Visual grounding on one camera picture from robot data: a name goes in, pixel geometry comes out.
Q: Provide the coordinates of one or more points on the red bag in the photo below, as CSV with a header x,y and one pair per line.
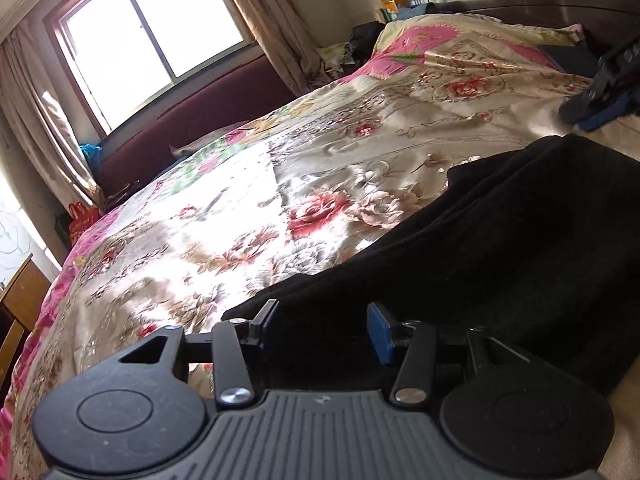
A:
x,y
82,220

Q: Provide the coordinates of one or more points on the black pants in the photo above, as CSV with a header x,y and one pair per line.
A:
x,y
475,240

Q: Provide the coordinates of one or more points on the floral satin bedspread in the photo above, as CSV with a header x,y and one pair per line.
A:
x,y
225,220

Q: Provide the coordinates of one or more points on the beige curtain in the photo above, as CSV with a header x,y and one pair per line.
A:
x,y
270,15
45,125

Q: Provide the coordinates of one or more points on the pink floral pillow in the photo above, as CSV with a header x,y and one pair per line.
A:
x,y
450,42

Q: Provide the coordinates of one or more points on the maroon sofa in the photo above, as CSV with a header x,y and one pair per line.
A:
x,y
200,110

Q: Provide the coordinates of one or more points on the window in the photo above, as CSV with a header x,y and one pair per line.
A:
x,y
150,30

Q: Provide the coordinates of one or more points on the dark folded cloth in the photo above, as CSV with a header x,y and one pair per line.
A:
x,y
570,57

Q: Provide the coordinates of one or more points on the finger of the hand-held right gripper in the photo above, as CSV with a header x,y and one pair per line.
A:
x,y
585,105
607,115

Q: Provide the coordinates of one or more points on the wooden cabinet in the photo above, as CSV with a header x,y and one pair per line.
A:
x,y
22,300

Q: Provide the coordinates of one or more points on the dark clothes pile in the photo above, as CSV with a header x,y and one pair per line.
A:
x,y
365,42

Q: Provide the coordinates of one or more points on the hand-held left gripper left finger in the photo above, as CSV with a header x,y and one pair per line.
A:
x,y
268,325

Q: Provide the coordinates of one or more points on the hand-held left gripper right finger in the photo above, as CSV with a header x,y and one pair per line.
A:
x,y
380,332

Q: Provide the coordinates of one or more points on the blue plastic bag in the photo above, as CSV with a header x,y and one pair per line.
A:
x,y
92,155

